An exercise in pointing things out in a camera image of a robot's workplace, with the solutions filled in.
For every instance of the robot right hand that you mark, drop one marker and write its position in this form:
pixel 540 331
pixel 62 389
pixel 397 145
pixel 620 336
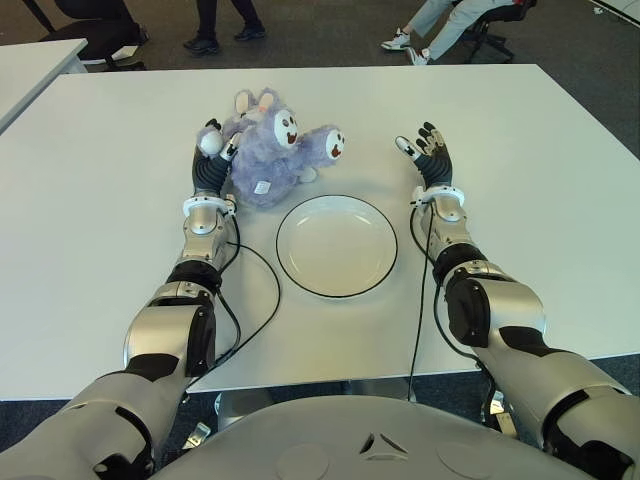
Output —
pixel 437 167

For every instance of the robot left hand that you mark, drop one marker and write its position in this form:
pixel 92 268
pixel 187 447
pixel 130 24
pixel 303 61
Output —
pixel 209 175

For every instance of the purple plush doll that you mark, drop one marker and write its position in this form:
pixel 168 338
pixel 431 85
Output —
pixel 265 165

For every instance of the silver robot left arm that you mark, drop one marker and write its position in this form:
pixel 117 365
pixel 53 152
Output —
pixel 162 330

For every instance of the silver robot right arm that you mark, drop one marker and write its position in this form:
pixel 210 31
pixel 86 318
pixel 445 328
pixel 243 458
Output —
pixel 517 305

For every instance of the white plate black rim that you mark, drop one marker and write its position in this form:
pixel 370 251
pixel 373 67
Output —
pixel 335 245

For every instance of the person in grey trousers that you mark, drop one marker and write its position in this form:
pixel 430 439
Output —
pixel 450 30

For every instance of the person in white shirt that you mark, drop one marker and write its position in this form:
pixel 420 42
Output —
pixel 206 25

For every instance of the black office chair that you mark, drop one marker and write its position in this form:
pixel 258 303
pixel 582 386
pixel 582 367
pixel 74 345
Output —
pixel 107 44

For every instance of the person in black trousers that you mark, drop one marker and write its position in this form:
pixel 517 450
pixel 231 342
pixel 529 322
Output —
pixel 120 15

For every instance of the white side table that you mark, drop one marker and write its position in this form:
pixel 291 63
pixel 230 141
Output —
pixel 30 65

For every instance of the white furniture edge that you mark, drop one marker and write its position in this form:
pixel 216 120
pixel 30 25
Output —
pixel 620 7

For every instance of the silver robot torso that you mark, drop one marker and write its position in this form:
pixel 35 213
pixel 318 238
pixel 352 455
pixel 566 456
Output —
pixel 320 450

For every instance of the metal floor bracket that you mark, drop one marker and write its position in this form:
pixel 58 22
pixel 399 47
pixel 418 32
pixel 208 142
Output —
pixel 199 434
pixel 500 412

